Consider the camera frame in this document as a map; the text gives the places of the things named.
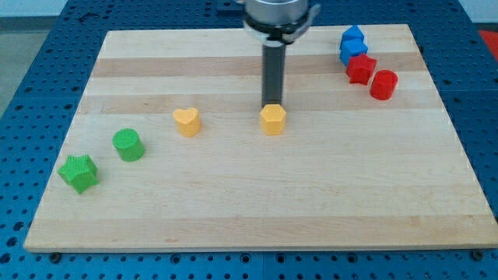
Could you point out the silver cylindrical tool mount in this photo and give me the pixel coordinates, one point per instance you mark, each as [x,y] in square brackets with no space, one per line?
[278,21]

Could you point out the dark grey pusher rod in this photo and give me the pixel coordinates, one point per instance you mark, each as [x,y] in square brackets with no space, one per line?
[273,71]

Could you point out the yellow hexagon block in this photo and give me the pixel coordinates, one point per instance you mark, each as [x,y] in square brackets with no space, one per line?
[273,119]

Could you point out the blue cube block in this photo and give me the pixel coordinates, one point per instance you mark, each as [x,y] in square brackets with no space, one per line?
[351,48]

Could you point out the blue pentagon block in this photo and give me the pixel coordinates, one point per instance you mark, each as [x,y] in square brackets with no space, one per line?
[352,33]

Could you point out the red star block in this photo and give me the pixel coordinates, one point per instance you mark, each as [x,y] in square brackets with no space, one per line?
[360,69]

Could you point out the yellow heart block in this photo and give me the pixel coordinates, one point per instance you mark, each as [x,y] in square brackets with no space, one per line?
[188,121]

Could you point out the red cylinder block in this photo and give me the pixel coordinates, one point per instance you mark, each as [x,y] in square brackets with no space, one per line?
[383,85]

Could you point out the wooden board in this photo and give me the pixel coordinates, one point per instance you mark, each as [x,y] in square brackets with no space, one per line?
[348,173]

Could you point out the green cylinder block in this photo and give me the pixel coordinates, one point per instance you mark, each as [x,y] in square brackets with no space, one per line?
[128,145]

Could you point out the green star block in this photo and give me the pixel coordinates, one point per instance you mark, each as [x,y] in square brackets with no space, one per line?
[80,172]

